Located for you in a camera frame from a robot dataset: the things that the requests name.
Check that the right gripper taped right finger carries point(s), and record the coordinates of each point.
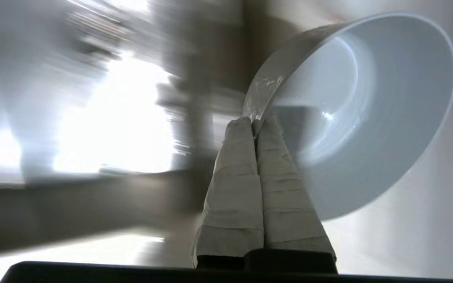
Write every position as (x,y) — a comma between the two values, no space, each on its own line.
(285,196)

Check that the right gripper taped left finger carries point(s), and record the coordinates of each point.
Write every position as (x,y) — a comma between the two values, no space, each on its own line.
(234,196)

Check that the white bowl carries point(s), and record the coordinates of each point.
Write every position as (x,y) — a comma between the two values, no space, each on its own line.
(368,118)

